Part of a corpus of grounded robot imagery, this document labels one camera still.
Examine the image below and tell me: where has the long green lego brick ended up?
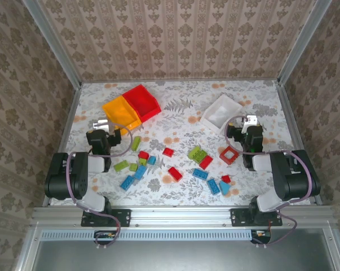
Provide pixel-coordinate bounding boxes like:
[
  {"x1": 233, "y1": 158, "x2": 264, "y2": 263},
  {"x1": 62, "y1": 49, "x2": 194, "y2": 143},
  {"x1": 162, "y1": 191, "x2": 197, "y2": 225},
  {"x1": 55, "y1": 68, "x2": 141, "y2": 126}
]
[
  {"x1": 130, "y1": 135, "x2": 142, "y2": 152},
  {"x1": 113, "y1": 160, "x2": 130, "y2": 173}
]

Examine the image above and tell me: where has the white plastic bin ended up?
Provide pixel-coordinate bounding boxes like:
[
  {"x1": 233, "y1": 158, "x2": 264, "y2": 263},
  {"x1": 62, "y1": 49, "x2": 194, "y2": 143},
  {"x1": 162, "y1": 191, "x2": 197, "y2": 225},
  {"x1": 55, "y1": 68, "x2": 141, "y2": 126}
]
[{"x1": 199, "y1": 94, "x2": 243, "y2": 134}]

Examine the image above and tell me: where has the orange plastic bin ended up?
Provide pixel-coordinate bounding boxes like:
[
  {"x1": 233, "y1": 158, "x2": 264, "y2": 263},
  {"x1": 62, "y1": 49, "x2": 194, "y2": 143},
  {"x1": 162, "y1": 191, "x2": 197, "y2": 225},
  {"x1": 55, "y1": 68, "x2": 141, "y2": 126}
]
[{"x1": 101, "y1": 95, "x2": 144, "y2": 138}]

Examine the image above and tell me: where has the red square frame lego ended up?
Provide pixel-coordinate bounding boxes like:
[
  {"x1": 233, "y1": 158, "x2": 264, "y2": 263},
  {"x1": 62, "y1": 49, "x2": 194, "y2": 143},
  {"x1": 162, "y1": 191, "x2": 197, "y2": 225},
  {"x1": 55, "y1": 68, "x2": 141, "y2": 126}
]
[{"x1": 219, "y1": 146, "x2": 240, "y2": 166}]

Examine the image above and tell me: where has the red plastic bin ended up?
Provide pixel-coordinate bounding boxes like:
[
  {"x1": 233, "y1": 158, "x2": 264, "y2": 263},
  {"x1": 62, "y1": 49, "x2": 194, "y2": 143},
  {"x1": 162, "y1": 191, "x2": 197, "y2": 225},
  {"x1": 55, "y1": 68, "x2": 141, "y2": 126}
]
[{"x1": 121, "y1": 84, "x2": 162, "y2": 124}]

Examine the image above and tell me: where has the long blue lego brick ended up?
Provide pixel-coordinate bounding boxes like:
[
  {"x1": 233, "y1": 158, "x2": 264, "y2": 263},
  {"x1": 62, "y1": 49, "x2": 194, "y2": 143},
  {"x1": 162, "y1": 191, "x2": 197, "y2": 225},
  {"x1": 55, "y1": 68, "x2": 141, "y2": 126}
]
[
  {"x1": 192, "y1": 168, "x2": 209, "y2": 181},
  {"x1": 133, "y1": 165, "x2": 148, "y2": 181},
  {"x1": 206, "y1": 178, "x2": 222, "y2": 195},
  {"x1": 120, "y1": 175, "x2": 136, "y2": 192}
]

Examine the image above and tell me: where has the blue sloped lego piece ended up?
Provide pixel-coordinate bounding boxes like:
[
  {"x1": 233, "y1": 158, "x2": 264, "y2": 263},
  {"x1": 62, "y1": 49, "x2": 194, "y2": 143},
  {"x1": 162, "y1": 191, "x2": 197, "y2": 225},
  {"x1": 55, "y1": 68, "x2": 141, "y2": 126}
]
[{"x1": 219, "y1": 180, "x2": 232, "y2": 196}]

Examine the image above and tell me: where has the large green lego brick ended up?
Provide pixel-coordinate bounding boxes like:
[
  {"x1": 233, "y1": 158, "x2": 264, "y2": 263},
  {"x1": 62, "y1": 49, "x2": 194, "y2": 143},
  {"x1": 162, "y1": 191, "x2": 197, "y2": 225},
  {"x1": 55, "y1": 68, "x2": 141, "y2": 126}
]
[{"x1": 187, "y1": 145, "x2": 209, "y2": 164}]

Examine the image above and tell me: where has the black connector port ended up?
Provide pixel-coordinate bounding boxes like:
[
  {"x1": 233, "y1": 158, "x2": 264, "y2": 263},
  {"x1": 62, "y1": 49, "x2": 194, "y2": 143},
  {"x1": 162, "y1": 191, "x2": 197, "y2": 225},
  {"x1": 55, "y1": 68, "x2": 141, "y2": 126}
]
[
  {"x1": 94, "y1": 230, "x2": 117, "y2": 246},
  {"x1": 250, "y1": 229, "x2": 272, "y2": 245}
]

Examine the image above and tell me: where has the grey metal sheet panel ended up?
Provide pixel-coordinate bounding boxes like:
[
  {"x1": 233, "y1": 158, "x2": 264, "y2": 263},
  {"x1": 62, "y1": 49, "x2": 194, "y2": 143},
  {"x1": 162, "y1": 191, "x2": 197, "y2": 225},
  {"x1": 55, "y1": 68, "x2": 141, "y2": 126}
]
[{"x1": 31, "y1": 239, "x2": 338, "y2": 271}]

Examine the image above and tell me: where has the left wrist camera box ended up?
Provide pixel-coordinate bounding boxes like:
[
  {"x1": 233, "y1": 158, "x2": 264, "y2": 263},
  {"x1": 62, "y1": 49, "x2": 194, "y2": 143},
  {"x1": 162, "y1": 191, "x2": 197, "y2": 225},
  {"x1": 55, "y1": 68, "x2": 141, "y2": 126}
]
[{"x1": 92, "y1": 118, "x2": 116, "y2": 133}]

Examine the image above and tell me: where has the aluminium table side rail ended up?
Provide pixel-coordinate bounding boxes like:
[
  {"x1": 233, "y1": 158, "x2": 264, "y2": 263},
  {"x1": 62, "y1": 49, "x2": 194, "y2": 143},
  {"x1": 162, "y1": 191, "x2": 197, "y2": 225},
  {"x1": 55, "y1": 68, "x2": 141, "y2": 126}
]
[
  {"x1": 42, "y1": 83, "x2": 83, "y2": 206},
  {"x1": 274, "y1": 81, "x2": 325, "y2": 206}
]

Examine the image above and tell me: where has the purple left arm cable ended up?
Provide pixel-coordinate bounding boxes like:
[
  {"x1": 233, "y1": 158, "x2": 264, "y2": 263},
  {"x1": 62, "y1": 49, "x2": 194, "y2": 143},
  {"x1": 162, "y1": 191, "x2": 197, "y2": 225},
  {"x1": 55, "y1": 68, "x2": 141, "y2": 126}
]
[{"x1": 65, "y1": 121, "x2": 133, "y2": 250}]

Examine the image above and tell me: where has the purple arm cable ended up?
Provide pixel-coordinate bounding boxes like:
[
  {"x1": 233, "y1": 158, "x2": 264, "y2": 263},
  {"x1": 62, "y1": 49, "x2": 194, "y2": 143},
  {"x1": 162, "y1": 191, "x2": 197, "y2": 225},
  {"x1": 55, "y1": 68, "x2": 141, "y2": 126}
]
[
  {"x1": 224, "y1": 115, "x2": 313, "y2": 249},
  {"x1": 65, "y1": 121, "x2": 133, "y2": 250}
]

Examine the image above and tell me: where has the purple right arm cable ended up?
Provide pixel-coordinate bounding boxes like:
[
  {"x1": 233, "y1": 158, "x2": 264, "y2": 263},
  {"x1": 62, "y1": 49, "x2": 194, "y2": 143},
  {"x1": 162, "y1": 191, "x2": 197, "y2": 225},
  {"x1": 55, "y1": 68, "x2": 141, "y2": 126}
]
[{"x1": 224, "y1": 115, "x2": 313, "y2": 249}]

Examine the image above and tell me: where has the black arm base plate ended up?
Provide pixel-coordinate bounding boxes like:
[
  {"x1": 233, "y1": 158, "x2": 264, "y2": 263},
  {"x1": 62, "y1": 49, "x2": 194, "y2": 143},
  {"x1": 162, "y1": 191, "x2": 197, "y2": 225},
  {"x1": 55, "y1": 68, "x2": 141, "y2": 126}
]
[
  {"x1": 81, "y1": 208, "x2": 131, "y2": 228},
  {"x1": 230, "y1": 208, "x2": 283, "y2": 228}
]

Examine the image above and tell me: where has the wide aluminium mounting rail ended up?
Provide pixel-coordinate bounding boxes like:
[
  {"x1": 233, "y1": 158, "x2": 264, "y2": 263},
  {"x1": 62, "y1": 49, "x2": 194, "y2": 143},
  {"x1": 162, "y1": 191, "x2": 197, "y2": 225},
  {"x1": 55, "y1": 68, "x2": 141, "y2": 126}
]
[{"x1": 30, "y1": 205, "x2": 337, "y2": 228}]

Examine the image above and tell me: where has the aluminium frame post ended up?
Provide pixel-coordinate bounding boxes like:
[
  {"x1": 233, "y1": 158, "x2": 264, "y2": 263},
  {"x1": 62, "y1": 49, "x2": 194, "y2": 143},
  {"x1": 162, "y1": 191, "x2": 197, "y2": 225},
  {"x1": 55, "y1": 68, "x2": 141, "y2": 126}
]
[
  {"x1": 22, "y1": 0, "x2": 83, "y2": 90},
  {"x1": 276, "y1": 0, "x2": 333, "y2": 85}
]

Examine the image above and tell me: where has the slotted light blue cable duct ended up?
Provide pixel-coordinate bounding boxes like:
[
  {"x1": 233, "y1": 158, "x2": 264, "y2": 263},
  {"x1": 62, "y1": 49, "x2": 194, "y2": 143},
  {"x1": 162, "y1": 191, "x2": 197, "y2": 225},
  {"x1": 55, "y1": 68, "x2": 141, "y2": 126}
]
[{"x1": 41, "y1": 229, "x2": 252, "y2": 242}]

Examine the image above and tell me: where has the aluminium lower frame bar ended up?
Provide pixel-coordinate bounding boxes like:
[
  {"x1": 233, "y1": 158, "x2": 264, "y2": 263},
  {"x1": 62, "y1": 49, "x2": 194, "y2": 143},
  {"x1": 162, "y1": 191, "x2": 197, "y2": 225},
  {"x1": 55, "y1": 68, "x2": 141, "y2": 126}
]
[
  {"x1": 13, "y1": 225, "x2": 42, "y2": 271},
  {"x1": 323, "y1": 227, "x2": 340, "y2": 271}
]

